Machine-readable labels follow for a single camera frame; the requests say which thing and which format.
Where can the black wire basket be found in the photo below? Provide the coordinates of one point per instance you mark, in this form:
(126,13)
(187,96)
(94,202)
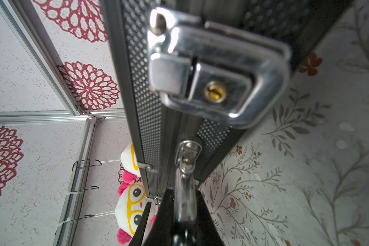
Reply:
(76,191)

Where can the floral table mat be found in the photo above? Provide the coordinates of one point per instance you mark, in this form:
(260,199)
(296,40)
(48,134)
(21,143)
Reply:
(301,178)

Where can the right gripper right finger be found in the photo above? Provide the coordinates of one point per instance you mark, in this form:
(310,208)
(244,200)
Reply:
(206,232)

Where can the lower white pink plush doll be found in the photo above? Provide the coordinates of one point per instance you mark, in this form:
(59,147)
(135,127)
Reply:
(129,210)

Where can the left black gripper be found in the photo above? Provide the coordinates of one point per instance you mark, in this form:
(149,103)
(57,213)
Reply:
(139,233)

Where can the black textured poker case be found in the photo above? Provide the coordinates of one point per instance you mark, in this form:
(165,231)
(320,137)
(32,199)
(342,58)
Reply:
(205,71)

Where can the upper white pink plush doll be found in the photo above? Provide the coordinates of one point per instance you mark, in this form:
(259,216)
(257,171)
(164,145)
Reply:
(129,172)

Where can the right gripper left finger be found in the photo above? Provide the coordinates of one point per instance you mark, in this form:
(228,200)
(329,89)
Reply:
(162,230)

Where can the white pink plush doll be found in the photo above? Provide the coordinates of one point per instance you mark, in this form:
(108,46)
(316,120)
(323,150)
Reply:
(129,172)
(129,210)

